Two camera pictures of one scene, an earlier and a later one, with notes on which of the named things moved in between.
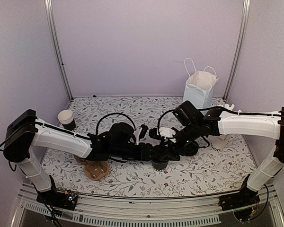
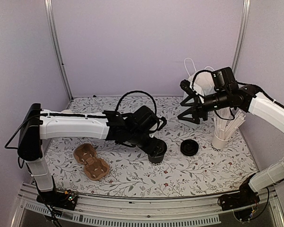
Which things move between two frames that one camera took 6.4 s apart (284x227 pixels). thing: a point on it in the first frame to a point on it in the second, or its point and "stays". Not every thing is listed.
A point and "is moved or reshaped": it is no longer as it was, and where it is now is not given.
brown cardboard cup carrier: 94,170 stays
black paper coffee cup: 160,166 is moved or reshaped
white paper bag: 199,86 stays
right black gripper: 171,149 to 197,105
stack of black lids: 190,149 stays
